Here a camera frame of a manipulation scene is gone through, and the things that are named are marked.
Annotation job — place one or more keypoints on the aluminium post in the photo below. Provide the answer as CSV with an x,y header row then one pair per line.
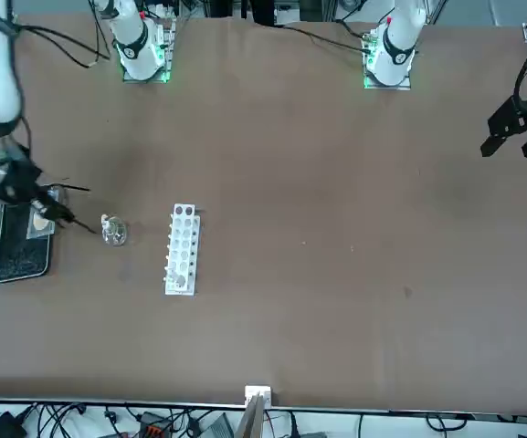
x,y
255,410

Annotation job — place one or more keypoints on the steel tray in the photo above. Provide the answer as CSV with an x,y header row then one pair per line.
x,y
21,260

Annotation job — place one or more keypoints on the glass alcohol lamp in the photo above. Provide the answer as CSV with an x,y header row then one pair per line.
x,y
116,235

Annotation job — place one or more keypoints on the glass test tube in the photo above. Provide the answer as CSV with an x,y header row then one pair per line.
x,y
178,279

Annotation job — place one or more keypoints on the black desk adapter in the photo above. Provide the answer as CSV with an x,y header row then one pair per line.
x,y
3,426

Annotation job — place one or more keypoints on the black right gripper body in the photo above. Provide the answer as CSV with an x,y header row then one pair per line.
x,y
18,182

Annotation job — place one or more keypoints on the ribbed black power adapter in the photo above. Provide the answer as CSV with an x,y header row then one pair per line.
x,y
217,426

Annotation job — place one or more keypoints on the white test tube rack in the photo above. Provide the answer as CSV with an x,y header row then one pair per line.
x,y
183,237

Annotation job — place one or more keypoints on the black orange power device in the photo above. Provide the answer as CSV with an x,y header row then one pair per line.
x,y
153,426

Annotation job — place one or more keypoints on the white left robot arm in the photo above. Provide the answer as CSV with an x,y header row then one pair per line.
x,y
397,41

